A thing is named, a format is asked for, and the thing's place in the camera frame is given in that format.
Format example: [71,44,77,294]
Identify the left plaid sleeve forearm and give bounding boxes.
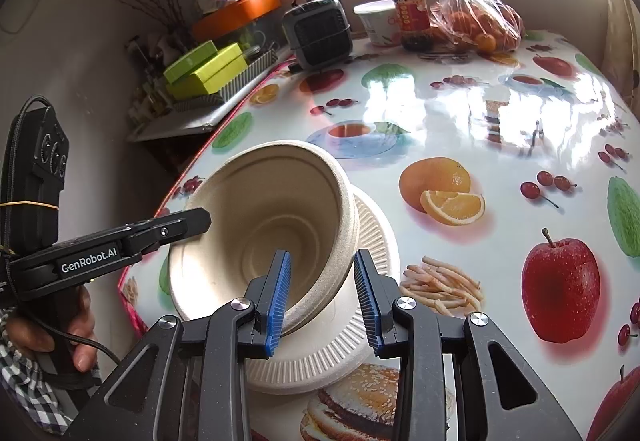
[0,331,72,437]

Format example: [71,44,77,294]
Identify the red labelled glass jar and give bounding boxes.
[393,0,433,52]

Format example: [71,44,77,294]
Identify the small grey space heater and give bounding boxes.
[282,0,352,71]

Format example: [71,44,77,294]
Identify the left hand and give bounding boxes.
[4,286,99,373]

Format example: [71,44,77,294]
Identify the fruit print tablecloth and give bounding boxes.
[117,27,640,441]

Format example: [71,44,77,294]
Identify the striped black white box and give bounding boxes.
[174,50,278,112]

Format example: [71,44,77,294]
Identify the patterned cream curtain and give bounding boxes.
[601,0,640,118]

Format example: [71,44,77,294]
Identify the white round tub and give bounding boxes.
[354,0,401,48]

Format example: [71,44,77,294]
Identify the grey side shelf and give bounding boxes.
[127,48,291,143]

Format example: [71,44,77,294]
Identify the yellow-green gift box upper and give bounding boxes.
[164,40,218,83]

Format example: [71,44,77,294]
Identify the orange box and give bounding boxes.
[191,0,281,42]

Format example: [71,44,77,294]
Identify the beige paper bowl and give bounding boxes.
[168,141,359,334]

